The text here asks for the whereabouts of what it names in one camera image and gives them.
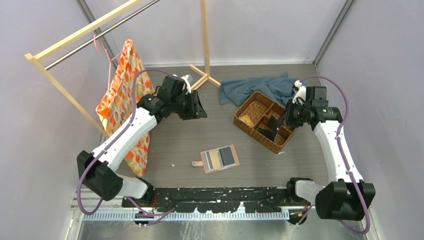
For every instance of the silver grey credit card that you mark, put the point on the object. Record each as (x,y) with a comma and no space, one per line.
(227,156)

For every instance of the orange floral hanging garment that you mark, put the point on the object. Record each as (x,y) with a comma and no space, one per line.
(117,103)

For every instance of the pink clothes hanger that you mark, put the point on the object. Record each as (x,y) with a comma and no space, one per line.
(109,58)

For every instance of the woven wicker divided basket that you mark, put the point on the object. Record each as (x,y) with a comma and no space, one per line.
(259,108)

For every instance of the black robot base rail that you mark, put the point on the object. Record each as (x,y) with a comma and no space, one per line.
(268,199)

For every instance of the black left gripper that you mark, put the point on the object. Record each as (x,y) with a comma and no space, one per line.
(196,110)

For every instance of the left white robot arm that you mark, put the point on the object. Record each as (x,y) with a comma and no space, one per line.
(97,169)

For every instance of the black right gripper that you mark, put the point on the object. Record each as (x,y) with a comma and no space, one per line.
(287,118)

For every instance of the orange credit card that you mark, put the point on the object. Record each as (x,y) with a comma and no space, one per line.
(247,120)

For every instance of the blue-grey crumpled cloth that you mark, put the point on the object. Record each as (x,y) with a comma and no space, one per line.
(277,88)

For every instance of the yellow credit card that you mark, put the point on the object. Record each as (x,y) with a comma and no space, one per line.
(212,160)

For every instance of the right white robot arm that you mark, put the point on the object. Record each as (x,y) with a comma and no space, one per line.
(347,196)

